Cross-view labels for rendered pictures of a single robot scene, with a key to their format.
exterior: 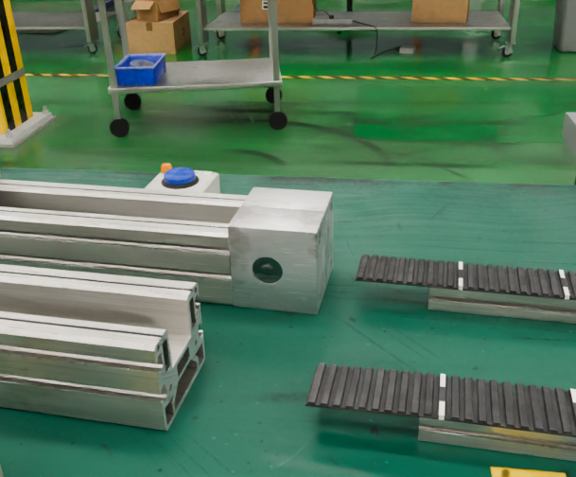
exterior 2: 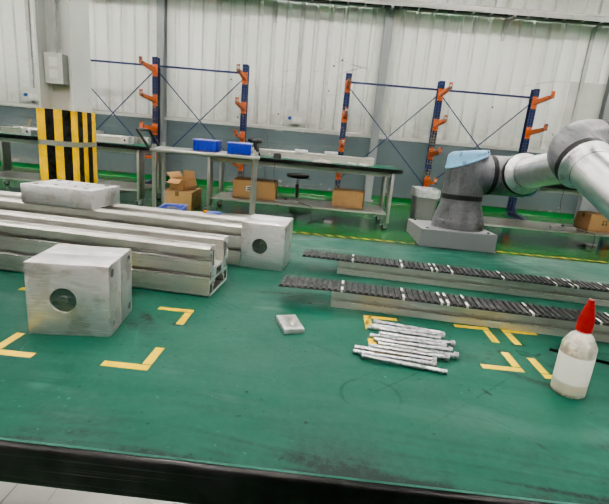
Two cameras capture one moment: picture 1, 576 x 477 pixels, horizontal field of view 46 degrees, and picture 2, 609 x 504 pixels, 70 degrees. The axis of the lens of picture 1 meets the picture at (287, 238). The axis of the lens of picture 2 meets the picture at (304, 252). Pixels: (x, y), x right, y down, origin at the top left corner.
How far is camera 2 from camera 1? 0.29 m
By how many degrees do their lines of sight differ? 14
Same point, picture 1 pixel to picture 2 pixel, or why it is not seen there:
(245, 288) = (247, 255)
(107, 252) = not seen: hidden behind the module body
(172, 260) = not seen: hidden behind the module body
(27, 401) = (138, 281)
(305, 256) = (279, 239)
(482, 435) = (360, 304)
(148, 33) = (175, 197)
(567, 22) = (417, 214)
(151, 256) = not seen: hidden behind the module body
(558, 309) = (398, 275)
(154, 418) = (203, 289)
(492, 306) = (367, 272)
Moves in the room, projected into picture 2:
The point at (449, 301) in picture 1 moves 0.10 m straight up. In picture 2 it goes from (347, 269) to (352, 222)
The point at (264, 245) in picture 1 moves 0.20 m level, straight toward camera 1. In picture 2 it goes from (259, 232) to (265, 260)
